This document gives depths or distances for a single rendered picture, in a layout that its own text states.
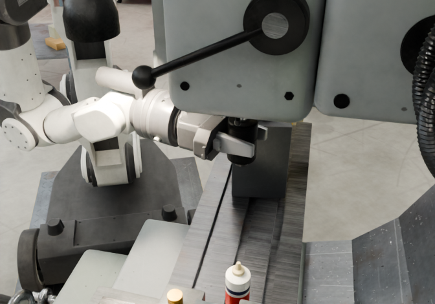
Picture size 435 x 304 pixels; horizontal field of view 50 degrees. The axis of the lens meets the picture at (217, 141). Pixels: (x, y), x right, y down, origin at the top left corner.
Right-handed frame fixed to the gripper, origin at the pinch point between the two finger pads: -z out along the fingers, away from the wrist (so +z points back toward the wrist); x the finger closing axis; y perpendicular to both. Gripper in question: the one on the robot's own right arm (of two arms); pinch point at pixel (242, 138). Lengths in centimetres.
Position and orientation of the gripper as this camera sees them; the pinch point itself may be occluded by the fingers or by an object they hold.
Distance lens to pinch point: 72.6
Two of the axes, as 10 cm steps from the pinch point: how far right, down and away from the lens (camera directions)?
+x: 4.6, -4.8, 7.5
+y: -0.1, 8.4, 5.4
